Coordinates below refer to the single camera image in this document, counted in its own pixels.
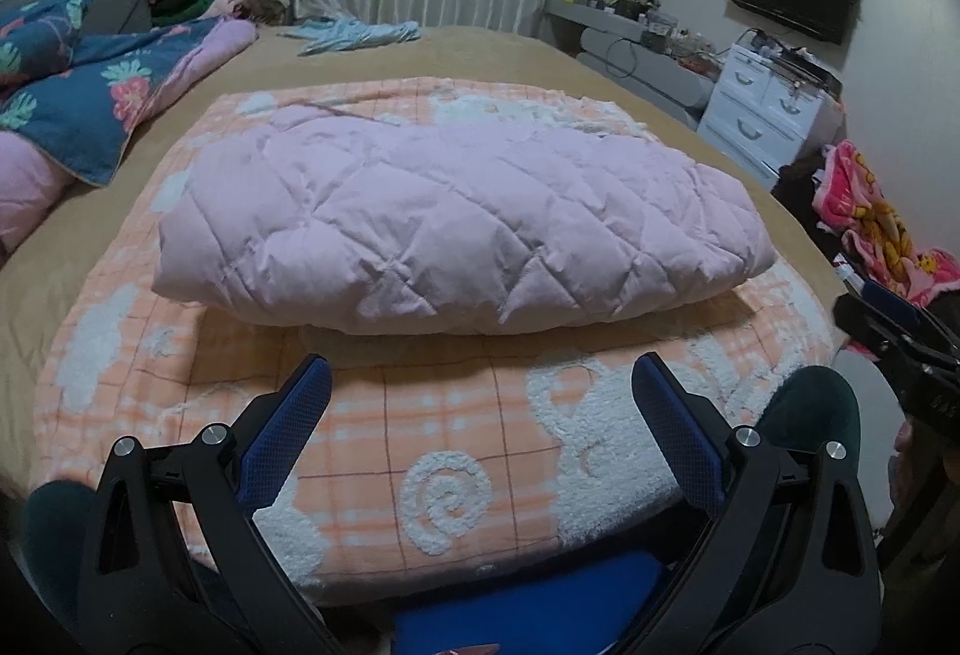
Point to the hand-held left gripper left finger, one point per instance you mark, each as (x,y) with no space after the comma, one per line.
(289,434)

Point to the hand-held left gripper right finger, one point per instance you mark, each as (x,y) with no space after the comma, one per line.
(675,441)

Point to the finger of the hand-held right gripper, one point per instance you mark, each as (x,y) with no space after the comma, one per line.
(896,308)
(870,332)

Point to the pink quilted jacket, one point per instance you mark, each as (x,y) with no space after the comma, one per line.
(465,220)

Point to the person's right hand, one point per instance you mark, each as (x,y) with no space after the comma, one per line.
(907,467)

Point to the pink cartoon blanket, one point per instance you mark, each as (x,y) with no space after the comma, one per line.
(870,212)

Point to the dark garment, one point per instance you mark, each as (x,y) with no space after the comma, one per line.
(802,197)

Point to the orange checked blanket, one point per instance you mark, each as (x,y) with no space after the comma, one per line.
(450,415)

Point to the white drawer cabinet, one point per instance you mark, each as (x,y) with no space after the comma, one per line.
(750,115)

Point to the grey cluttered desk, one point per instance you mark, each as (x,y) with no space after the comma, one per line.
(645,62)

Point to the clutter of small desk items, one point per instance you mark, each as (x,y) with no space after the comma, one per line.
(637,9)

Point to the blue floral quilt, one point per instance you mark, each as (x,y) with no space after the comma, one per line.
(97,85)

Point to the light blue cloth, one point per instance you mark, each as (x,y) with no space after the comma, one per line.
(352,33)

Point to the tan bed cover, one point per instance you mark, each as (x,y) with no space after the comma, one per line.
(487,54)

